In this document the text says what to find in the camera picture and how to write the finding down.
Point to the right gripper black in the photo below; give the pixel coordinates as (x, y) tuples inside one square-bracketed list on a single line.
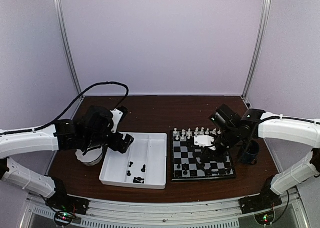
[(207, 153)]

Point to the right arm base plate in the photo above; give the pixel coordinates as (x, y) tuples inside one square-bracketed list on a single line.
[(259, 202)]

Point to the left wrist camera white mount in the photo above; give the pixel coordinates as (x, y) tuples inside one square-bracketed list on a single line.
[(118, 115)]

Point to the right aluminium frame post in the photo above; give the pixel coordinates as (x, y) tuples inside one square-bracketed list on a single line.
[(264, 18)]

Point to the left aluminium frame post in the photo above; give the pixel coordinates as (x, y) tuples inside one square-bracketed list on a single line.
[(66, 45)]

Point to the white chess pieces row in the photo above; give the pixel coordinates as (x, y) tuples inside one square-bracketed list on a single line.
[(185, 135)]

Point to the aluminium frame post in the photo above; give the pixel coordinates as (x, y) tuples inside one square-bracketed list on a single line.
[(264, 18), (66, 45)]

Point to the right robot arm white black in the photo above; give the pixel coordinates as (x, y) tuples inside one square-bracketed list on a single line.
[(258, 123)]

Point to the black chess piece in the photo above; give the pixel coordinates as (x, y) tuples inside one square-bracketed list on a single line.
[(193, 173)]

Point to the white plastic tray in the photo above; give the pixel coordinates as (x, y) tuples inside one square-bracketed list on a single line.
[(148, 147)]

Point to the aluminium front rail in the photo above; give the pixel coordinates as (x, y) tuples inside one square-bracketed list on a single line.
[(217, 213)]

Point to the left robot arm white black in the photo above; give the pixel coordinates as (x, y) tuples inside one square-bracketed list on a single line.
[(96, 129)]

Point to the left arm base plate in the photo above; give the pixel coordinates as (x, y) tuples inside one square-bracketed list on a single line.
[(69, 203)]

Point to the white scalloped bowl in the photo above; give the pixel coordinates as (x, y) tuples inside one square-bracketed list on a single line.
[(91, 158)]

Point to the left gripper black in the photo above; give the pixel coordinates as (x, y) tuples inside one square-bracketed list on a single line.
[(115, 145)]

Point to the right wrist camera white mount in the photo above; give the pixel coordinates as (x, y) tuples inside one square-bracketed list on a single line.
[(205, 141)]

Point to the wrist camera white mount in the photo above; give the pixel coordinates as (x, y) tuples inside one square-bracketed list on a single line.
[(118, 115), (205, 141)]

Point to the dark blue mug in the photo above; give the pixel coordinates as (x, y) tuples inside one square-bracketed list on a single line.
[(249, 155)]

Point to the black and silver chessboard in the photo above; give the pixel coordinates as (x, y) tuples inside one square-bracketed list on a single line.
[(183, 152)]

